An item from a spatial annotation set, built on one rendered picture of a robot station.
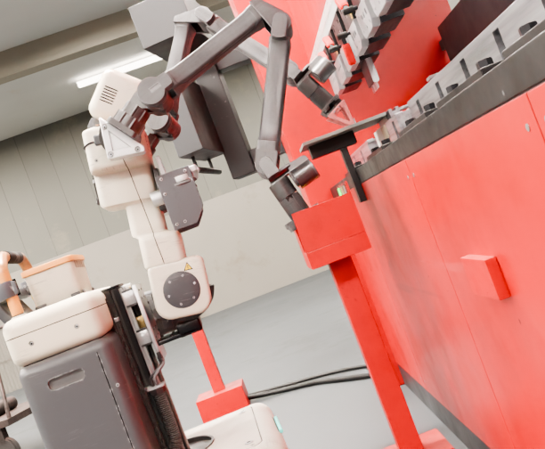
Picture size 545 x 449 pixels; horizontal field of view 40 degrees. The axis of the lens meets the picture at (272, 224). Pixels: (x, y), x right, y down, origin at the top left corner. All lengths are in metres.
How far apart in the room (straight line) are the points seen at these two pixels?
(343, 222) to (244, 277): 9.38
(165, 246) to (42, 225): 9.40
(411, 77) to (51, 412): 2.03
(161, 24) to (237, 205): 7.95
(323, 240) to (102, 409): 0.71
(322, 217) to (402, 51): 1.53
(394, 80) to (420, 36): 0.22
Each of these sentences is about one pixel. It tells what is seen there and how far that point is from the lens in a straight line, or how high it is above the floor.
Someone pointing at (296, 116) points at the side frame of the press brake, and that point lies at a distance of 3.20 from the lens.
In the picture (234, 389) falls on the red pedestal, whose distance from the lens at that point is 3.94.
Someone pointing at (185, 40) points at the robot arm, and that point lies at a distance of 2.57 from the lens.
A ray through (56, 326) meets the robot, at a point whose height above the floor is 0.76.
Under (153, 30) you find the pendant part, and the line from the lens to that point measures 3.49.
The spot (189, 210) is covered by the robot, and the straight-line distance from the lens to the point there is 2.12.
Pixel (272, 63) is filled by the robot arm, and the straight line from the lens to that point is 2.03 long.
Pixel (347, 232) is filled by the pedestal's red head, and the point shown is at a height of 0.72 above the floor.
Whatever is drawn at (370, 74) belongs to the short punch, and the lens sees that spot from 2.34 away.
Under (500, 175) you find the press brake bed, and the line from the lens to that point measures 1.10.
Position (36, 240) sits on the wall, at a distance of 11.52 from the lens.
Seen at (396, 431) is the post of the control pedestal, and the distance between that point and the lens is 2.05.
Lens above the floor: 0.78
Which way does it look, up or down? 1 degrees up
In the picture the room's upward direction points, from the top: 21 degrees counter-clockwise
